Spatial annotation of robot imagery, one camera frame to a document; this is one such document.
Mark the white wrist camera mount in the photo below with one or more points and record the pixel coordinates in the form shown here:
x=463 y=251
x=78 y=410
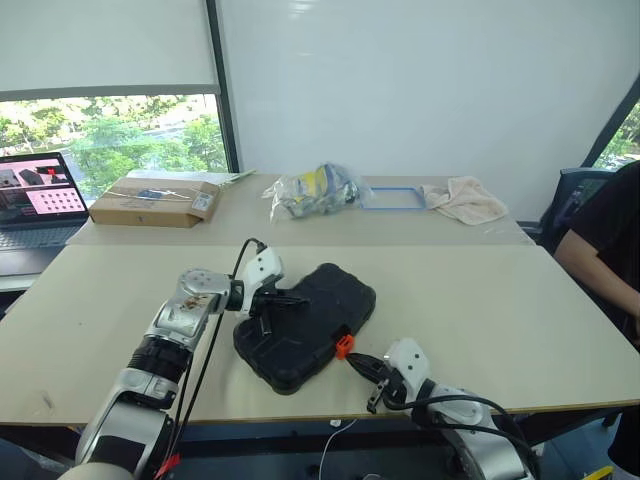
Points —
x=410 y=360
x=262 y=265

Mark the stack of white papers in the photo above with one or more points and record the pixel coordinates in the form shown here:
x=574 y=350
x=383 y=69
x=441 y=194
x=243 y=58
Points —
x=185 y=176

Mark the person in black shirt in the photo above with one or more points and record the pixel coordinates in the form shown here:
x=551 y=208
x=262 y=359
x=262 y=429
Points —
x=610 y=220

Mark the open laptop computer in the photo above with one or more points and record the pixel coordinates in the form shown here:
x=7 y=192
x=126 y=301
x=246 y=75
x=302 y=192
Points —
x=35 y=192

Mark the white roller blind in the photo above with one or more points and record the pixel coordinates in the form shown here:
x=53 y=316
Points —
x=100 y=40

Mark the black plastic tool case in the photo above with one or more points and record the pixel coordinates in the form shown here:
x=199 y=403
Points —
x=310 y=330

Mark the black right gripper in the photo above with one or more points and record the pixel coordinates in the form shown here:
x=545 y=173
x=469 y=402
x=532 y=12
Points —
x=394 y=387

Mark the clear plastic bag of items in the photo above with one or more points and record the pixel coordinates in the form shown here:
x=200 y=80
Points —
x=317 y=192

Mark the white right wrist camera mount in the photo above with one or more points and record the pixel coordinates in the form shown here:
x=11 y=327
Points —
x=410 y=360

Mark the beige towel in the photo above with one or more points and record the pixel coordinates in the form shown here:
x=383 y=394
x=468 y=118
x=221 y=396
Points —
x=470 y=202

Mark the black window frame post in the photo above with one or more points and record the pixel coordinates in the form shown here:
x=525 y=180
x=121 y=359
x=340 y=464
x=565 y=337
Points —
x=227 y=85

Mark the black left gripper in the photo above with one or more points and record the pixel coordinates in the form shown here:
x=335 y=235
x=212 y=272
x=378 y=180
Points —
x=265 y=301

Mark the dark office chair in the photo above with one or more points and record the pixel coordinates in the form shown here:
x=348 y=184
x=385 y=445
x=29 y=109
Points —
x=575 y=195

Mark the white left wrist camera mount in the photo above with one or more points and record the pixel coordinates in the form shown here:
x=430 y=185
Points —
x=262 y=265

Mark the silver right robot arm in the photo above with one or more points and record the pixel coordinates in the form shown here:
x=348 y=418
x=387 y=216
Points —
x=492 y=460

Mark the brown cardboard box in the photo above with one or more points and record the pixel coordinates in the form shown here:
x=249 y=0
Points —
x=150 y=207

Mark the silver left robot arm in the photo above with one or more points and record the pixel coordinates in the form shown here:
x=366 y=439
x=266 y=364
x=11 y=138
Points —
x=195 y=300

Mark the blue rimmed clear lid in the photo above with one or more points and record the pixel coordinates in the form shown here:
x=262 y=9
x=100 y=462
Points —
x=392 y=208

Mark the black diagonal window beam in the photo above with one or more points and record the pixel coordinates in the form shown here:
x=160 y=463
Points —
x=612 y=117

